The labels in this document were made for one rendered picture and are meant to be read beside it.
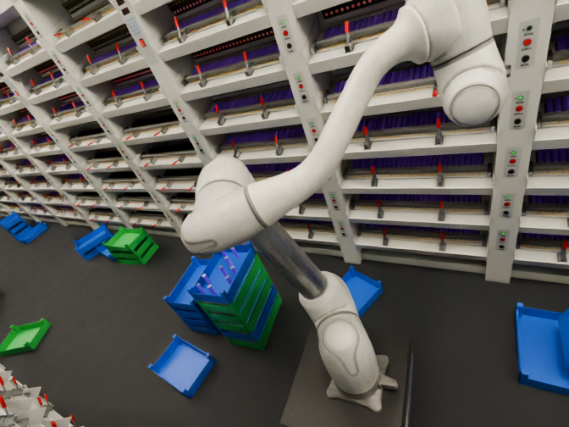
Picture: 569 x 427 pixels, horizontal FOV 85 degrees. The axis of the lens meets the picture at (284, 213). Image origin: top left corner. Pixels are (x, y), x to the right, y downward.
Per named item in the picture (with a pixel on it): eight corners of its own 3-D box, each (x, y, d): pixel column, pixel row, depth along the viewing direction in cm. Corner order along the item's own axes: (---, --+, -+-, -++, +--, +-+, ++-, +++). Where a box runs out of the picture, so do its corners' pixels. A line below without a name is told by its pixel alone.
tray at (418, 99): (501, 99, 97) (504, 73, 90) (323, 121, 129) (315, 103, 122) (501, 58, 106) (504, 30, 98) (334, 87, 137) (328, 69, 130)
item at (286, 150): (315, 161, 145) (303, 141, 134) (218, 166, 176) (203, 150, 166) (325, 129, 153) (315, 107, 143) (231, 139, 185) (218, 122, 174)
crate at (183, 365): (217, 361, 161) (209, 353, 156) (190, 399, 149) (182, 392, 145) (181, 341, 178) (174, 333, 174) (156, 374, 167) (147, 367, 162)
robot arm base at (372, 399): (394, 418, 94) (391, 411, 91) (326, 397, 105) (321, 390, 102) (401, 360, 106) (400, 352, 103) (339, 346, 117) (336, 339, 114)
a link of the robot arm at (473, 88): (514, 99, 61) (494, 32, 58) (522, 120, 50) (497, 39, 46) (455, 121, 68) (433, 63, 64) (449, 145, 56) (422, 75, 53)
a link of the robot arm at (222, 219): (240, 197, 58) (239, 166, 69) (161, 240, 61) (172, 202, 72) (273, 242, 65) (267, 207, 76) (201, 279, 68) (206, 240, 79)
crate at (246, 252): (230, 304, 134) (222, 293, 129) (195, 300, 143) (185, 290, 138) (256, 252, 154) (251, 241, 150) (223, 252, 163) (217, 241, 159)
